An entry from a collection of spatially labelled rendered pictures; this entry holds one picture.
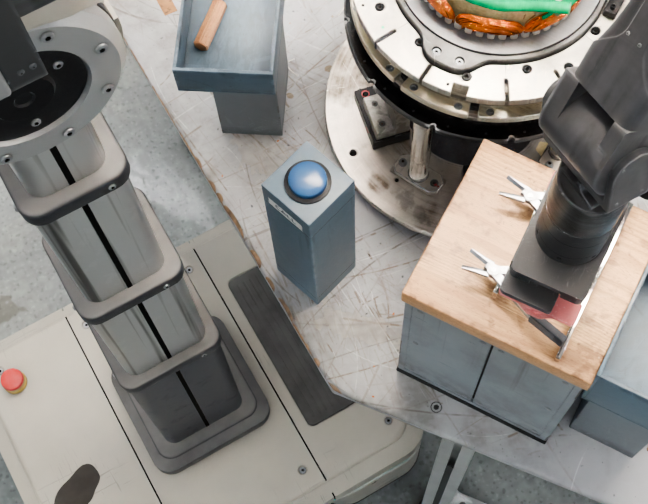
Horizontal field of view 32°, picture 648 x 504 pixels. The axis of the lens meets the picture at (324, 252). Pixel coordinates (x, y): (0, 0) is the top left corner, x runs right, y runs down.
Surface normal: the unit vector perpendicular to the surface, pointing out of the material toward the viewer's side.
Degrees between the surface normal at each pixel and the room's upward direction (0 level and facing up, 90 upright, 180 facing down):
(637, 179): 80
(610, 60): 63
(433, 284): 0
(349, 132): 0
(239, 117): 90
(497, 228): 0
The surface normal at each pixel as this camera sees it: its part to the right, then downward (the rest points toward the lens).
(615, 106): -0.82, 0.19
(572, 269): -0.02, -0.37
